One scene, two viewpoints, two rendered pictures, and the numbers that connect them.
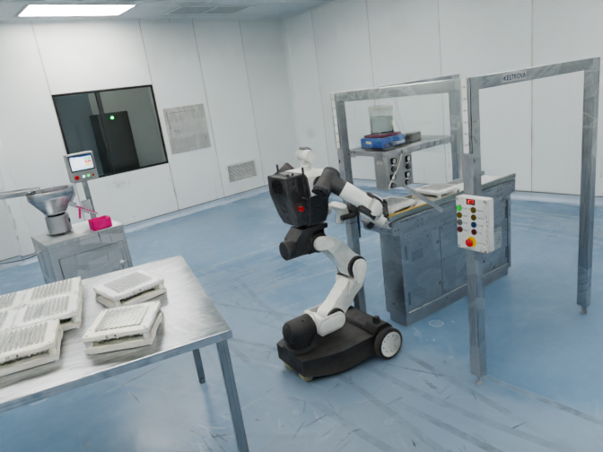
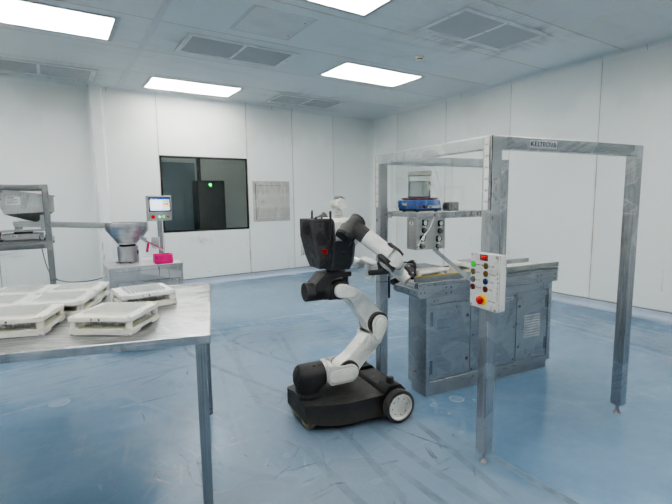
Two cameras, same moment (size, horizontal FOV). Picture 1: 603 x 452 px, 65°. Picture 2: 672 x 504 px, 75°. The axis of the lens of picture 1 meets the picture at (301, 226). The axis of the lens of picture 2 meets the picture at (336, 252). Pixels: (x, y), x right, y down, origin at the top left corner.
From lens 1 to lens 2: 0.47 m
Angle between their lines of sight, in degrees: 11
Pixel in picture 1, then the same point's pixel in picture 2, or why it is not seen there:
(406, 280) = (430, 347)
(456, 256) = not seen: hidden behind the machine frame
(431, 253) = (459, 325)
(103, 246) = (161, 279)
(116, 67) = (218, 140)
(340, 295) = (356, 348)
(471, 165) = (489, 222)
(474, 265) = (485, 327)
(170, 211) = (243, 272)
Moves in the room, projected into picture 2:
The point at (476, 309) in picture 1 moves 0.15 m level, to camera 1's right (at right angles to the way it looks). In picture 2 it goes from (484, 376) to (516, 377)
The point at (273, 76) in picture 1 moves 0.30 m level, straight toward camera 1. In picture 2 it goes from (356, 167) to (356, 166)
